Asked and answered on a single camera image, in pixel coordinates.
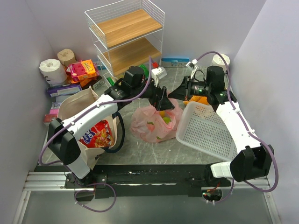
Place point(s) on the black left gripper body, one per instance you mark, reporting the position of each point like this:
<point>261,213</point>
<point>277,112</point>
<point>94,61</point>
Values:
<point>156,97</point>

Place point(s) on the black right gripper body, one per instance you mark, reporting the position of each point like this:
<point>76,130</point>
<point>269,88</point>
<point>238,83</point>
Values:
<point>188,86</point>

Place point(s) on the orange fruit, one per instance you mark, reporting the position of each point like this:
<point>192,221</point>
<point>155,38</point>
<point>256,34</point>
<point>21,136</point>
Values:
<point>162,113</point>

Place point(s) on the green apple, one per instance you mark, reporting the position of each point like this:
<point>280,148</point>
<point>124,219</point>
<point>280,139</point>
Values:
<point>167,120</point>

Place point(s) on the pink plastic grocery bag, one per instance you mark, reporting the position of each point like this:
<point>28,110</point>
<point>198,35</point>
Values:
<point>148,125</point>

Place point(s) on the red yellow snack bag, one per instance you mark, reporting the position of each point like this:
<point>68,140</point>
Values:
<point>100,135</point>

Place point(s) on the beige canvas tote bag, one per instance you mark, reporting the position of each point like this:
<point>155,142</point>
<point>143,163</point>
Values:
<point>79,102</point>

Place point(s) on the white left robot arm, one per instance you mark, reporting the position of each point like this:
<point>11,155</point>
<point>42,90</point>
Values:
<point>63,135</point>

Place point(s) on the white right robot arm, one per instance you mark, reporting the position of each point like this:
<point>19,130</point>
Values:
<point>254,157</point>

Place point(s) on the orange carrot piece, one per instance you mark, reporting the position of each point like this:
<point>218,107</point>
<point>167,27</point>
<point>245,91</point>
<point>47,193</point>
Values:
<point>199,99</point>

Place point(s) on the blue white tissue box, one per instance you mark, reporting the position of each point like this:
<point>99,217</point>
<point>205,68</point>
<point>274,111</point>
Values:
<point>167,62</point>

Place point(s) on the white toilet paper roll right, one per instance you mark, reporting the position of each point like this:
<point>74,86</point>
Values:
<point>220,61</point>

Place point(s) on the white toilet paper roll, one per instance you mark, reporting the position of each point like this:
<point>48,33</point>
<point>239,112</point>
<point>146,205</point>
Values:
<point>220,61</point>
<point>53,71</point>

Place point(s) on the white plastic basket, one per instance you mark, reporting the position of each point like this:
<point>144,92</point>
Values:
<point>202,129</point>

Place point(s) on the green white Chubo bag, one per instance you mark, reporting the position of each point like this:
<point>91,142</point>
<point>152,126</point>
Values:
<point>114,80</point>

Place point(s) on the white RIO box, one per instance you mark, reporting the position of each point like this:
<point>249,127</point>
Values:
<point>98,83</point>

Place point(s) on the pink orange snack box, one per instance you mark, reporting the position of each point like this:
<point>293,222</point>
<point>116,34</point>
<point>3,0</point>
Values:
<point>82,70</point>

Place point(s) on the purple box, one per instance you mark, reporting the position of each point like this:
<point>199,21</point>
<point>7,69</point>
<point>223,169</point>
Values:
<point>67,89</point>

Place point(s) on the brown toilet paper roll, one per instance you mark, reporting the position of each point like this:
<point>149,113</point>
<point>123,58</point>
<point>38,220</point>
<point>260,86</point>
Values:
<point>66,57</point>

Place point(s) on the red pink box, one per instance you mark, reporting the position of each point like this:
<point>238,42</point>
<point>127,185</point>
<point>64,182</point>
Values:
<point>51,116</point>

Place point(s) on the white toilet paper roll left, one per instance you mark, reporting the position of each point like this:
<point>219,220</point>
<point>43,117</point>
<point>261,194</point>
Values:
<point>53,71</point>

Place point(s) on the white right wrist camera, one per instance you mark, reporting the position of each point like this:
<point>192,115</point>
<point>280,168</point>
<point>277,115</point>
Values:
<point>193,67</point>

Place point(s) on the white wire shelf rack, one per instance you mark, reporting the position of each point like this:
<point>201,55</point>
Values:
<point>126,33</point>

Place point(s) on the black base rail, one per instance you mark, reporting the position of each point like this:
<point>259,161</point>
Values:
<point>147,180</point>

